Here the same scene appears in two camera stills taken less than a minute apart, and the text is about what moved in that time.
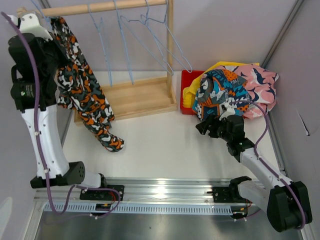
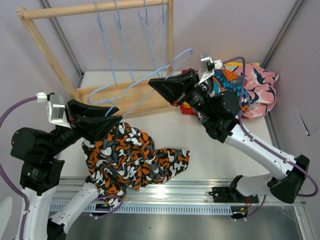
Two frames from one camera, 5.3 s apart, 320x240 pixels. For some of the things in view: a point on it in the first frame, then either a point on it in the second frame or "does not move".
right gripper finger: x=203 y=126 -> x=171 y=87
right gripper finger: x=214 y=131 -> x=190 y=74
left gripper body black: x=51 y=63 -> x=63 y=137
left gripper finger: x=64 y=58 -> x=78 y=109
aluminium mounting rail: x=146 y=190 does not move
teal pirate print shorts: x=217 y=88 does not move
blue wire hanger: x=47 y=18 -> x=111 y=102
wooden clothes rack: x=138 y=98 does not move
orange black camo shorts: x=79 y=89 -> x=126 y=157
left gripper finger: x=54 y=47 -> x=94 y=127
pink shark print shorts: x=261 y=88 does not move
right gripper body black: x=224 y=135 -> x=196 y=96
